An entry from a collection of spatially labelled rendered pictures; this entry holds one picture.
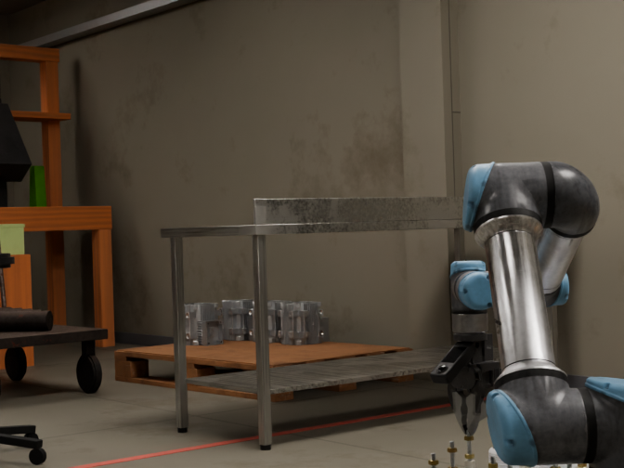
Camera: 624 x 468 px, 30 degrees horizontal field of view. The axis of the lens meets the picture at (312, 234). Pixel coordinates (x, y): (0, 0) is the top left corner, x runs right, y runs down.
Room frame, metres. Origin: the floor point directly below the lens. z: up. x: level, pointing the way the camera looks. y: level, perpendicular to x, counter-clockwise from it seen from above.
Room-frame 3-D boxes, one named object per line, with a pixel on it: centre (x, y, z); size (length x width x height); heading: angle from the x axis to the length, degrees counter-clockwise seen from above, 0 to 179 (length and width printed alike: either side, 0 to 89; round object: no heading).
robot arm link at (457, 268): (2.46, -0.33, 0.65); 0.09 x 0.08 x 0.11; 1
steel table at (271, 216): (4.88, -0.26, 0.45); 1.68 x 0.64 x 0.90; 129
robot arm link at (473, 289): (2.37, -0.35, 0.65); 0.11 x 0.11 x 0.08; 1
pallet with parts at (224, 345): (6.11, 0.30, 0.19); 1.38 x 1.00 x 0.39; 39
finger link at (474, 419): (2.45, -0.34, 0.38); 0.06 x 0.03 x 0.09; 130
